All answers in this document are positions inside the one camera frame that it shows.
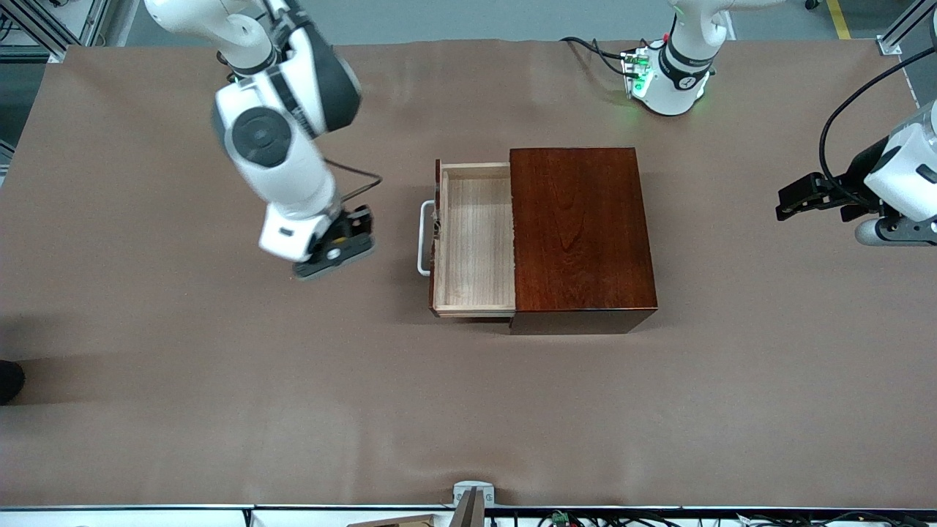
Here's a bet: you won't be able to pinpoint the light wooden drawer white handle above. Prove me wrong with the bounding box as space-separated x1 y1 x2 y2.
417 160 518 318

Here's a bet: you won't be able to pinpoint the dark wooden drawer cabinet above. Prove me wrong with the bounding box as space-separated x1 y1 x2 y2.
508 147 658 336

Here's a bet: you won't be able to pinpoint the brown table cover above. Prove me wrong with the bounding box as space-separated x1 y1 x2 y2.
0 38 937 509

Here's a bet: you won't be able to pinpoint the yellow floor tape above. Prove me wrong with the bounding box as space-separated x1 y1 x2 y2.
826 0 853 40

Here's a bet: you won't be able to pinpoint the wooden board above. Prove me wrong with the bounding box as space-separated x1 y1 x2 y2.
346 514 440 527

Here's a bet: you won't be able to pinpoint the black round knob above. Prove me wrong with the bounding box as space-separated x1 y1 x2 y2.
0 360 26 405

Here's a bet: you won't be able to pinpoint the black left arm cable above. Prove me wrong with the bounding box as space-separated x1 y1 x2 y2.
818 48 937 209

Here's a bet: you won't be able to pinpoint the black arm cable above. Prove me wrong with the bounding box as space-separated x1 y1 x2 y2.
818 48 937 209
322 157 384 207

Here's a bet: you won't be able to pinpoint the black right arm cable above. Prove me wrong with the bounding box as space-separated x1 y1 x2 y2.
322 157 384 207

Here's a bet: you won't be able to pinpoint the aluminium frame profile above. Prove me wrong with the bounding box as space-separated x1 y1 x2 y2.
882 0 937 56
0 0 111 61

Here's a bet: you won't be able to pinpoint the black base cables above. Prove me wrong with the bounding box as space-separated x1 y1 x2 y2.
560 35 638 78

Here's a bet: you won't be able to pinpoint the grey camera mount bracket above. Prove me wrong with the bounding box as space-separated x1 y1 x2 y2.
450 481 496 527

